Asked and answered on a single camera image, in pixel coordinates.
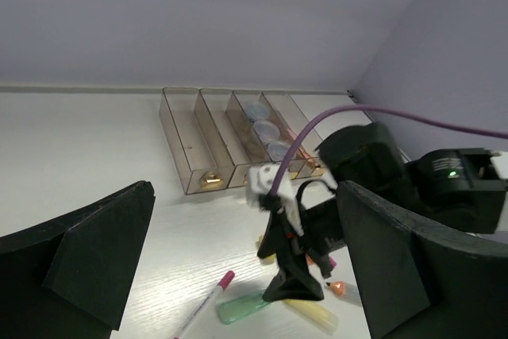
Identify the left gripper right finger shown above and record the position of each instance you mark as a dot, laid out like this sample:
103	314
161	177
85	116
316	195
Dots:
418	278

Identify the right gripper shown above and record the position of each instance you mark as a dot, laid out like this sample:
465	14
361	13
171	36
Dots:
323	234

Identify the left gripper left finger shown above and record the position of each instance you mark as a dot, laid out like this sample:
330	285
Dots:
70	277

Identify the pink marker pen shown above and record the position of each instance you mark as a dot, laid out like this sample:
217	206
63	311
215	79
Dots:
332	262
184	330

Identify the orange clear highlighter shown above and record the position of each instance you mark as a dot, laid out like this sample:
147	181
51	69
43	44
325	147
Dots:
345	291

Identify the green correction tape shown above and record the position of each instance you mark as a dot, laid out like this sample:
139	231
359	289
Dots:
240	308

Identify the clear jar of paper clips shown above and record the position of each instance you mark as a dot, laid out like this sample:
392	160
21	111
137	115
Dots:
266	131

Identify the orange highlighter cap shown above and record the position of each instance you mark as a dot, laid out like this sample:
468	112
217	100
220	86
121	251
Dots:
309	261

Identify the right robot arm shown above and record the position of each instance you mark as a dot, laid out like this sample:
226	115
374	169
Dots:
459	188

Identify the yellow highlighter cap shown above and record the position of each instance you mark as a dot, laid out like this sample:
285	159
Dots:
268	260

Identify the yellow highlighter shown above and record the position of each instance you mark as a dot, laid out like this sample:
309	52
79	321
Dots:
319	315

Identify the clear drawer bin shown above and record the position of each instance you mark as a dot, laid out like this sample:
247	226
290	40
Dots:
201	158
225	112
255	147
292	121

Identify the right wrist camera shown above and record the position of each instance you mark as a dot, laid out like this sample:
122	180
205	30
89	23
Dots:
284	200

